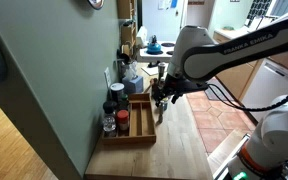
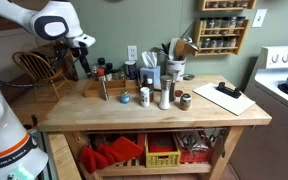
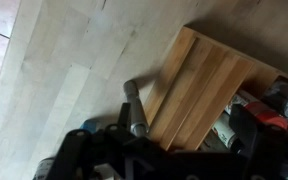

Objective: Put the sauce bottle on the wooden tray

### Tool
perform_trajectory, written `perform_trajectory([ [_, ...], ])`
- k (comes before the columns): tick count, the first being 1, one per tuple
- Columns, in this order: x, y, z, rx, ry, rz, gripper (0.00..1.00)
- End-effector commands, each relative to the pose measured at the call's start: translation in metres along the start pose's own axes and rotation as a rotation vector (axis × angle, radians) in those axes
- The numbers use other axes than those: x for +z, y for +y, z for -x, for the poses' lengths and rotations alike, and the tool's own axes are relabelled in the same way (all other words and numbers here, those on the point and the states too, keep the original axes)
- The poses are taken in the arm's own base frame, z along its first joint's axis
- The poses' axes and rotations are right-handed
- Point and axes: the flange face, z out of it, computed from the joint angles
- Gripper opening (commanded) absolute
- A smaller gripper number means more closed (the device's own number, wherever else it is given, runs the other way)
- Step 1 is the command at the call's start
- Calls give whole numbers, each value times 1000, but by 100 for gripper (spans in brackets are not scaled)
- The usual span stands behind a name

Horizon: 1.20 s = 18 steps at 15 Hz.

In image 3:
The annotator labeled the tall metal grinder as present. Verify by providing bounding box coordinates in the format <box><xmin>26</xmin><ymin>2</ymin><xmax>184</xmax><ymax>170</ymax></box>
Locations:
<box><xmin>123</xmin><ymin>80</ymin><xmax>149</xmax><ymax>137</ymax></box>

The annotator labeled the wooden tray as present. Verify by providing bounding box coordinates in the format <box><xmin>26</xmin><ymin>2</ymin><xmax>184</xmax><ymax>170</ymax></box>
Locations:
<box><xmin>144</xmin><ymin>27</ymin><xmax>288</xmax><ymax>150</ymax></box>

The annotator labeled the white labelled bottle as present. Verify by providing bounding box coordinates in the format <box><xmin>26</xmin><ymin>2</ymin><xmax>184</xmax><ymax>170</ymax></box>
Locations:
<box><xmin>212</xmin><ymin>112</ymin><xmax>242</xmax><ymax>151</ymax></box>

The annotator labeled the small blue jar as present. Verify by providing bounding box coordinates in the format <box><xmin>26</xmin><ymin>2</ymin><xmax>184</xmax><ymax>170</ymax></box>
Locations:
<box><xmin>80</xmin><ymin>119</ymin><xmax>100</xmax><ymax>133</ymax></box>

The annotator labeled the red-capped sauce bottle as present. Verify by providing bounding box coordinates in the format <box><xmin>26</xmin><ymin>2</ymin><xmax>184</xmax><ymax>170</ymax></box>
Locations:
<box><xmin>225</xmin><ymin>90</ymin><xmax>288</xmax><ymax>130</ymax></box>

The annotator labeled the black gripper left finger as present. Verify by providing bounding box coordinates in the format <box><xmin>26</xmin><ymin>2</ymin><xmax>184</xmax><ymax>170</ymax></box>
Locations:
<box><xmin>46</xmin><ymin>129</ymin><xmax>92</xmax><ymax>180</ymax></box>

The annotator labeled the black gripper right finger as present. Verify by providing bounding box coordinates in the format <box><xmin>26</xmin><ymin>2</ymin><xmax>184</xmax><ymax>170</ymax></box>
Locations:
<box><xmin>229</xmin><ymin>104</ymin><xmax>284</xmax><ymax>180</ymax></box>

